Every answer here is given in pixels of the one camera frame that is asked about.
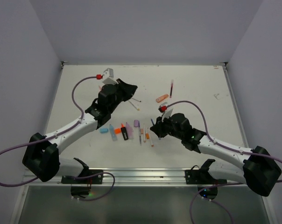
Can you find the purple highlighter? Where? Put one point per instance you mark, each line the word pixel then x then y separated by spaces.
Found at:
pixel 129 131

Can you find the clear purple gel pen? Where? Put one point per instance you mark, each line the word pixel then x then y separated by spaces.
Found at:
pixel 140 135

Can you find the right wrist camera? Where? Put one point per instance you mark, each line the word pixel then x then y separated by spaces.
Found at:
pixel 165 110

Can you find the light blue highlighter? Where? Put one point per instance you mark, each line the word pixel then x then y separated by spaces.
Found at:
pixel 112 132

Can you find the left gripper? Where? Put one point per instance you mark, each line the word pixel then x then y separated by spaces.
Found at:
pixel 128 89

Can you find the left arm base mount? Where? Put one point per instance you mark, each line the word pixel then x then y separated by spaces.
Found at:
pixel 83 175

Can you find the aluminium front rail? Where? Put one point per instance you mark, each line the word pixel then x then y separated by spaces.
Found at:
pixel 162 177

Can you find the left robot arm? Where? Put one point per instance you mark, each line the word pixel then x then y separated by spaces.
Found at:
pixel 42 156

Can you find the black orange highlighter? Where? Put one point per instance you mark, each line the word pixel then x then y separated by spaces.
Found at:
pixel 124 132

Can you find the purple highlighter cap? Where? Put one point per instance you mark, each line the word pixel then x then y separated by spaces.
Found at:
pixel 136 123

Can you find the white orange marker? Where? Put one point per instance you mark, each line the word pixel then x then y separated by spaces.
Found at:
pixel 150 138

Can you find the yellow cap pen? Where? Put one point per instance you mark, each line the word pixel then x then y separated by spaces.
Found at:
pixel 134 106

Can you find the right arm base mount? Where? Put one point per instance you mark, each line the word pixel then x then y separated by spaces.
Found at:
pixel 200 176

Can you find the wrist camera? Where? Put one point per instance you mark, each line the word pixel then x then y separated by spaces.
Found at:
pixel 165 110
pixel 108 77

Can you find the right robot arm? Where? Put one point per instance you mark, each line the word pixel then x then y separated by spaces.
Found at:
pixel 253 167

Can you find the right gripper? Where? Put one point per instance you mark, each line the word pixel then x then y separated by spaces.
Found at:
pixel 158 128

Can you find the orange highlighter cap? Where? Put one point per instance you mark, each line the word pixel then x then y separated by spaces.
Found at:
pixel 117 131

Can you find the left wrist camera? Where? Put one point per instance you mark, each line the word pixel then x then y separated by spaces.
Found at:
pixel 108 77

